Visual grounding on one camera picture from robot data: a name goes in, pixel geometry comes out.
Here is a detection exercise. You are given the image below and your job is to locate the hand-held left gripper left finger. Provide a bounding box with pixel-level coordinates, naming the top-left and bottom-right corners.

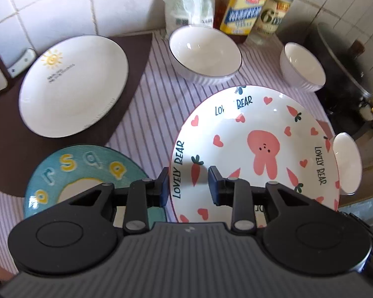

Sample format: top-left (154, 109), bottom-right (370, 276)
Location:
top-left (69, 167), bottom-right (169, 235)

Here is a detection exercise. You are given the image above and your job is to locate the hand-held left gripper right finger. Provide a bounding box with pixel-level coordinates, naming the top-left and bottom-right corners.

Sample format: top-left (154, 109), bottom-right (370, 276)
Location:
top-left (208, 166), bottom-right (322, 235)

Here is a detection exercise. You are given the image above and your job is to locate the white plate with pink rabbit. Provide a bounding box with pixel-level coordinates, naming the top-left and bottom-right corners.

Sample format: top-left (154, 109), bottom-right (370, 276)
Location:
top-left (169, 85), bottom-right (341, 224)

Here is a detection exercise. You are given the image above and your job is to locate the small white ribbed bowl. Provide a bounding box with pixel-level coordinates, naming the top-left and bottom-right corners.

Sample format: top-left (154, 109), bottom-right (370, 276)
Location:
top-left (332, 132), bottom-right (363, 195)
top-left (279, 42), bottom-right (326, 93)

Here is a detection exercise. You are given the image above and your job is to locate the teal plate with letters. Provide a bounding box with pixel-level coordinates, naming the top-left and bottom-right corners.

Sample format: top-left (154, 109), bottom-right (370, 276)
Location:
top-left (24, 144), bottom-right (167, 227)

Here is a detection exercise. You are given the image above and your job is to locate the white plate with sun print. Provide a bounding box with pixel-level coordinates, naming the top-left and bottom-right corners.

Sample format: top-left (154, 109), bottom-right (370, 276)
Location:
top-left (19, 35), bottom-right (129, 138)

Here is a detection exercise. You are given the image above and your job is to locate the large white ribbed bowl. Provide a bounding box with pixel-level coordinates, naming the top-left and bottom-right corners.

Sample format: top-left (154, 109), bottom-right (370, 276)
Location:
top-left (169, 25), bottom-right (243, 85)

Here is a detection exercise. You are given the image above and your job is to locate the purple striped cloth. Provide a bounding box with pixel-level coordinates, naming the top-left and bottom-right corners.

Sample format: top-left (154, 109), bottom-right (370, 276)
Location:
top-left (0, 29), bottom-right (341, 274)

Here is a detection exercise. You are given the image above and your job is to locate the small condiment bottle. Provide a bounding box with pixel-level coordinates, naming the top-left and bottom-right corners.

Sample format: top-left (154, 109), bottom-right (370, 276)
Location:
top-left (359, 95), bottom-right (373, 122)

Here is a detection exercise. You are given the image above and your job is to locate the brown table mat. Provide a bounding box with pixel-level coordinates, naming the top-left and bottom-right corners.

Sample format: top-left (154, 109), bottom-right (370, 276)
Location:
top-left (0, 33), bottom-right (154, 197)

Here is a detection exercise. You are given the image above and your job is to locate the black cooking pot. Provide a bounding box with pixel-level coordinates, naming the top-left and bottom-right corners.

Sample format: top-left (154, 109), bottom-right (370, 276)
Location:
top-left (311, 22), bottom-right (373, 139)

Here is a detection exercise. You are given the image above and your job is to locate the cooking wine bottle yellow label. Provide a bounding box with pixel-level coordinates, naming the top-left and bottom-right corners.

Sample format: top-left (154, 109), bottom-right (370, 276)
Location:
top-left (213, 0), bottom-right (272, 44)

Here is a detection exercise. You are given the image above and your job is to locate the clear vinegar bottle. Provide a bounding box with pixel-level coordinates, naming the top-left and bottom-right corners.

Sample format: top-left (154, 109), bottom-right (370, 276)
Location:
top-left (247, 0), bottom-right (299, 45)

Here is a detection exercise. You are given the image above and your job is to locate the white plastic bag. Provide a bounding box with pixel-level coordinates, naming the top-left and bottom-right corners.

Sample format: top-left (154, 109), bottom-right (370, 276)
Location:
top-left (162, 0), bottom-right (215, 39)

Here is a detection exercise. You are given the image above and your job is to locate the kitchen knife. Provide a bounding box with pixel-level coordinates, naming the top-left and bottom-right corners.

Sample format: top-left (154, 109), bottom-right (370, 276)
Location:
top-left (8, 48), bottom-right (36, 78)

